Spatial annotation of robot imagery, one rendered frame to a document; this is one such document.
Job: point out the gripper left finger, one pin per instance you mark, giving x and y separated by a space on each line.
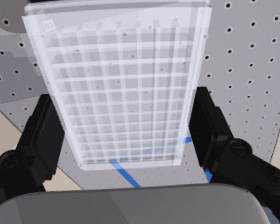
37 155

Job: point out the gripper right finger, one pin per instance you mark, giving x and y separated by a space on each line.
237 165

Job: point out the blue tape outline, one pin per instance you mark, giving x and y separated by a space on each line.
135 184

